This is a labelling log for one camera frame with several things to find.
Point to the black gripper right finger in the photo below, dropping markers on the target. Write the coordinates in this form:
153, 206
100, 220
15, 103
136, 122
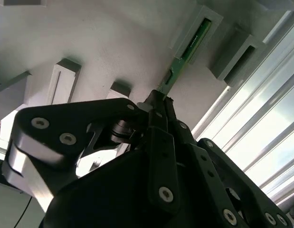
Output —
220, 171

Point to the green RAM stick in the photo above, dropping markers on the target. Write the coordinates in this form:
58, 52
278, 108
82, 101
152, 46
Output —
178, 63

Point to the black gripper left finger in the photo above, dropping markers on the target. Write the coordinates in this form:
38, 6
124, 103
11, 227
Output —
66, 114

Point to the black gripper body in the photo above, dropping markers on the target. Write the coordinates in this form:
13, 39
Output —
108, 202

